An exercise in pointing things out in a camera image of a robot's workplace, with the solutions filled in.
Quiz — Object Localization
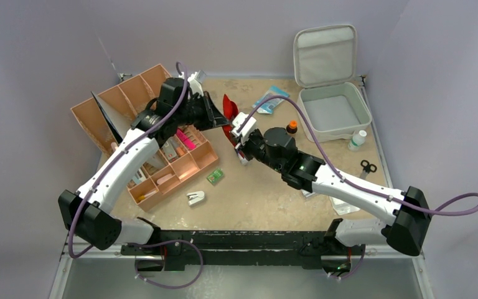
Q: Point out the grey open storage case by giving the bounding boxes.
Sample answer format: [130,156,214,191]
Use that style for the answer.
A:
[293,24,372,142]

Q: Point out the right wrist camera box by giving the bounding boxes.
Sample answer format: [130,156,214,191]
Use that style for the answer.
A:
[230,112,257,145]

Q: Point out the blue white wipes packet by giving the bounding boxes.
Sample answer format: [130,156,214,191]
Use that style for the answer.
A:
[252,85,289,115]

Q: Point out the brown bottle orange cap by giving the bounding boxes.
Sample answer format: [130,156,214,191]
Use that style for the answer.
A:
[286,120,298,136]

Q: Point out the white stapler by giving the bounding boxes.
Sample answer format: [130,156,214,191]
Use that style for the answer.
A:
[186,191,205,207]

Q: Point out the alcohol pad sachet pair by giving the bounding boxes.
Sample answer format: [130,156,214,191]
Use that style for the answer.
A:
[301,190,316,199]

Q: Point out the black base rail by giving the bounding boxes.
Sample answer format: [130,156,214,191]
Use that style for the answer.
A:
[121,219,365,274]

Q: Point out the white plastic bottle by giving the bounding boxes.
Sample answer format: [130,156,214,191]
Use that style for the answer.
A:
[348,130,367,151]

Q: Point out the blue white bandage roll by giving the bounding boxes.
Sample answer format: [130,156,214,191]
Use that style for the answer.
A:
[238,154,248,166]

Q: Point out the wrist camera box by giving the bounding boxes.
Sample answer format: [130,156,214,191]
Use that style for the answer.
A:
[187,70,207,96]
[230,112,257,145]

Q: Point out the dark folder in rack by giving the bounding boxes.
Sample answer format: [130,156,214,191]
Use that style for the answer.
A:
[90,91,123,145]

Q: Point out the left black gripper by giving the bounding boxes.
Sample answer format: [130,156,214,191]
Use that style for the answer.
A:
[175,92,230,132]

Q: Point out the red first aid pouch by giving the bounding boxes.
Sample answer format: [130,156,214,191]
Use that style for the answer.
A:
[222,94,239,146]

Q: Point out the black grey scissors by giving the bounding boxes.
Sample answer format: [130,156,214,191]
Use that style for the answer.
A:
[359,159,377,179]

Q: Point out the green small box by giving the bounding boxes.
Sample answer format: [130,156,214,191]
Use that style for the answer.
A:
[207,168,224,186]

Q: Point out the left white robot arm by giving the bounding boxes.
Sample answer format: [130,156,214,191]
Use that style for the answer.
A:
[58,77,229,258]

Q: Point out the base loop purple cable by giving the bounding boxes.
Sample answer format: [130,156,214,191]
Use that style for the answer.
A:
[133,240,205,290]

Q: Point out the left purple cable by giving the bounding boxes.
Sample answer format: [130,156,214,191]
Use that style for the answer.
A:
[67,62,190,260]

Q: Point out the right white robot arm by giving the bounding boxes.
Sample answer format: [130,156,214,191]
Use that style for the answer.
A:
[238,128,431,256]

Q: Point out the pink file organizer rack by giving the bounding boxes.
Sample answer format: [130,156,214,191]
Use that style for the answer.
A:
[71,64,172,156]

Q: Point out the pink desk tray organizer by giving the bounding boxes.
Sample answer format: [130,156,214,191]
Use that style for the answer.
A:
[128,126,219,211]

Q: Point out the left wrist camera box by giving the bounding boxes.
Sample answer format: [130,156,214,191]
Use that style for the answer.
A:
[187,70,207,96]

